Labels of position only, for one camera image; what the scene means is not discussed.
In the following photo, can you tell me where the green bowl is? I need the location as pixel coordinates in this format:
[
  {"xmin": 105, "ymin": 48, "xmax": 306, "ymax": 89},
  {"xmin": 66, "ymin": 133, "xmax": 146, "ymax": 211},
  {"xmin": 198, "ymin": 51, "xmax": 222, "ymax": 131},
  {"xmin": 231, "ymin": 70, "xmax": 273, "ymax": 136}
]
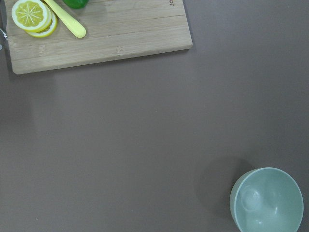
[{"xmin": 229, "ymin": 167, "xmax": 304, "ymax": 232}]

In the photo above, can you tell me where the bamboo cutting board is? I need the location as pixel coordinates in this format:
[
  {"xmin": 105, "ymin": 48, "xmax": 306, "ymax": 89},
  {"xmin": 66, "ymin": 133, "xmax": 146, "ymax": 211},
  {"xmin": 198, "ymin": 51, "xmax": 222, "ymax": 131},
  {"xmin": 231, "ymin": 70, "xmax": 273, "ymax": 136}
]
[{"xmin": 0, "ymin": 0, "xmax": 193, "ymax": 74}]

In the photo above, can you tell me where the yellow plastic knife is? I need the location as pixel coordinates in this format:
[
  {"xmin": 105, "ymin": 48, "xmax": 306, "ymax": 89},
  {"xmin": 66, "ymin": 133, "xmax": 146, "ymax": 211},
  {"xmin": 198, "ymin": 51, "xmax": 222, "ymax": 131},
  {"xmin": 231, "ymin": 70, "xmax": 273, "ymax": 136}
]
[{"xmin": 44, "ymin": 0, "xmax": 86, "ymax": 38}]

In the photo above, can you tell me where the lemon slice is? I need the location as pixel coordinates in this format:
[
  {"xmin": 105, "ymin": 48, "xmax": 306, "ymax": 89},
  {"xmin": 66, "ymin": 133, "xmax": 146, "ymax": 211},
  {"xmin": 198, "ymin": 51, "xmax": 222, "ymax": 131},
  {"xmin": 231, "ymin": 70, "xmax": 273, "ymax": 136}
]
[
  {"xmin": 11, "ymin": 0, "xmax": 52, "ymax": 32},
  {"xmin": 26, "ymin": 12, "xmax": 58, "ymax": 38}
]

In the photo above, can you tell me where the green lime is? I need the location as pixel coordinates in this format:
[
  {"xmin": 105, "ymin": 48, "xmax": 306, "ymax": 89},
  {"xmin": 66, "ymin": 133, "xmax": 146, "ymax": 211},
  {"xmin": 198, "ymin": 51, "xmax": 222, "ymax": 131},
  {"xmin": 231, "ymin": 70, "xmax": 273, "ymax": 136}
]
[{"xmin": 63, "ymin": 0, "xmax": 89, "ymax": 9}]

